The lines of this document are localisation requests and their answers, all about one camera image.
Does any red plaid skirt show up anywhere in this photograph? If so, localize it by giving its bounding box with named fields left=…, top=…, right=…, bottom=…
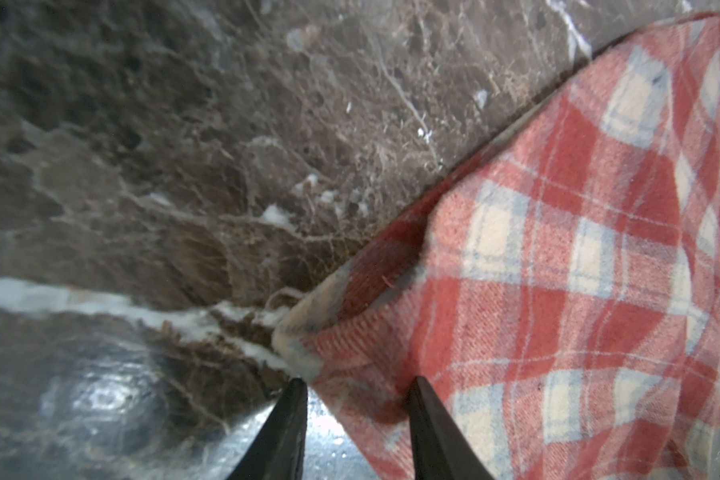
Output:
left=272, top=13, right=720, bottom=479

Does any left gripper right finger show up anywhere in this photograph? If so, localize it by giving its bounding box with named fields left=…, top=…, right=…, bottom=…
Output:
left=407, top=376, right=494, bottom=480

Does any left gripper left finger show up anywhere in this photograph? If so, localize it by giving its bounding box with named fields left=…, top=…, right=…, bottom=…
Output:
left=227, top=379, right=308, bottom=480

